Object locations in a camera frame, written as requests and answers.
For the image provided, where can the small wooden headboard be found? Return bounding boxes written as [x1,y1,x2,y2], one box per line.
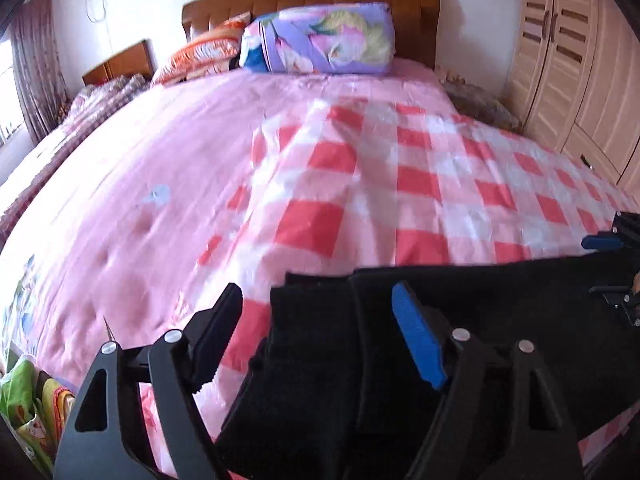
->
[82,39,155,87]

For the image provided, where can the purple floral folded quilt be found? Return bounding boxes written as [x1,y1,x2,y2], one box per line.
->
[239,2,397,77]

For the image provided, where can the white wall cable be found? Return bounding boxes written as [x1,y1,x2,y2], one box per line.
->
[85,0,112,48]

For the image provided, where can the black pants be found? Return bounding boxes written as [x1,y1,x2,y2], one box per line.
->
[215,249,640,480]

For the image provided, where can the pink checked blanket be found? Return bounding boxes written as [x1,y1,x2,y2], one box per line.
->
[0,57,640,480]

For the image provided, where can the wooden bed headboard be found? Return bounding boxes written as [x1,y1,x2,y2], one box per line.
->
[181,0,442,72]

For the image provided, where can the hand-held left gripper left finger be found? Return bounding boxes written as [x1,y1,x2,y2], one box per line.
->
[52,283,244,480]

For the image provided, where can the colourful printed bag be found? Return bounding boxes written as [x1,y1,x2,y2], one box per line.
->
[0,354,77,480]

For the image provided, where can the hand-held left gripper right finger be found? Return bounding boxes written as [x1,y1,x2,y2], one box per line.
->
[392,282,584,480]

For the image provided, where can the orange patterned pillow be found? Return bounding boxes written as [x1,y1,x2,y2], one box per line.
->
[150,11,251,86]

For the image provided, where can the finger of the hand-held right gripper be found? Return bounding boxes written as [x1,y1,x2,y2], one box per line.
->
[589,285,640,329]
[581,233,626,252]

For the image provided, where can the brown crumpled cloth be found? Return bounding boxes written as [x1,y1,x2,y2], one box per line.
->
[434,66,522,133]

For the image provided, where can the patterned window curtain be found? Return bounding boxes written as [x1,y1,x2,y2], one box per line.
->
[10,0,70,147]

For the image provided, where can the light wooden wardrobe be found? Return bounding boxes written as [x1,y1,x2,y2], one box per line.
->
[504,0,640,191]

